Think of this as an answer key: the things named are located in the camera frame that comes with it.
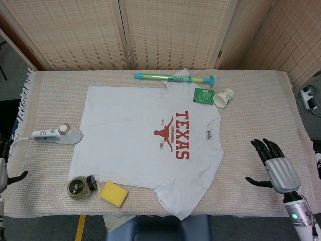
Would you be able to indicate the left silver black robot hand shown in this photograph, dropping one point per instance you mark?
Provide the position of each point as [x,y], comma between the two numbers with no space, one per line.
[3,173]

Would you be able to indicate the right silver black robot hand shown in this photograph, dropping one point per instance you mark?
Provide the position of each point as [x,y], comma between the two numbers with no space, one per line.
[283,174]

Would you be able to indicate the white handheld iron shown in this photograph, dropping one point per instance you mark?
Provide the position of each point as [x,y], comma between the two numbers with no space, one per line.
[70,135]

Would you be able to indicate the white Texas print T-shirt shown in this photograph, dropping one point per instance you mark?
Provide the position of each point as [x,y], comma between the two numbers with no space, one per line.
[125,125]

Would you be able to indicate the beige woven table cloth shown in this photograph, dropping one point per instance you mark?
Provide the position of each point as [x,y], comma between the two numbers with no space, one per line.
[255,120]

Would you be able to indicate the glass jar with black lid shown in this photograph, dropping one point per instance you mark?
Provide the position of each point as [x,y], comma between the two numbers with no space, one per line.
[77,188]

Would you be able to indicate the white power strip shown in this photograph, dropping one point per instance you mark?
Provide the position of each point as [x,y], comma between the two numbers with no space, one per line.
[309,99]

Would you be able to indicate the white paper cup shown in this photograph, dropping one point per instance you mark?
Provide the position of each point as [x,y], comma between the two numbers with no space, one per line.
[222,99]

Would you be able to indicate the green foil packet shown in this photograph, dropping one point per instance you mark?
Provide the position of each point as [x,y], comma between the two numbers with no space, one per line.
[202,96]

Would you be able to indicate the yellow sponge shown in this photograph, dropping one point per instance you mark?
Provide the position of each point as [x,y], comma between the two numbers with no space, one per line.
[114,193]

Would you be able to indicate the white paper sheet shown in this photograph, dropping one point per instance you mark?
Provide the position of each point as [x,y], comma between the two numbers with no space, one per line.
[113,222]

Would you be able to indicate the blue padded seat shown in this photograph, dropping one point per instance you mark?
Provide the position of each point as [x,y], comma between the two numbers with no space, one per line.
[160,229]

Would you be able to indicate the green blue water squirter toy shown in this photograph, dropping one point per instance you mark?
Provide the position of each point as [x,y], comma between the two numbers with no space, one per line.
[155,77]

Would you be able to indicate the wicker folding screen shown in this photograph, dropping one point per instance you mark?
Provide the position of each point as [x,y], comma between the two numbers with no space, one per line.
[160,32]

